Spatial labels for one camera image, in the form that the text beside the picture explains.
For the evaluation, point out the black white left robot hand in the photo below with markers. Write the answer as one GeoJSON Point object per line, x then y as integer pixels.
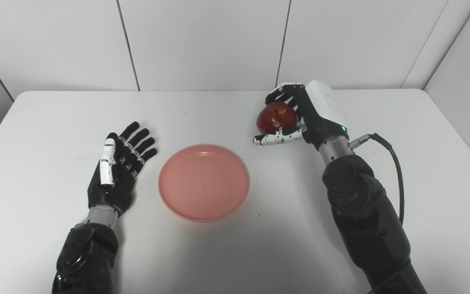
{"type": "Point", "coordinates": [118, 190]}

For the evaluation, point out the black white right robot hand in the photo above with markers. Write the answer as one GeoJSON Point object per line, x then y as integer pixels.
{"type": "Point", "coordinates": [320, 122]}

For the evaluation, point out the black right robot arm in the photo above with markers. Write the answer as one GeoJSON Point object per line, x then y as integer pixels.
{"type": "Point", "coordinates": [365, 216]}

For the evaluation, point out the pink round plate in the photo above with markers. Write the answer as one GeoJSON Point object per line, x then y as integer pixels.
{"type": "Point", "coordinates": [204, 183]}

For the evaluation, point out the red apple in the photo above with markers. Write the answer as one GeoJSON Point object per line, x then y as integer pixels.
{"type": "Point", "coordinates": [273, 116]}

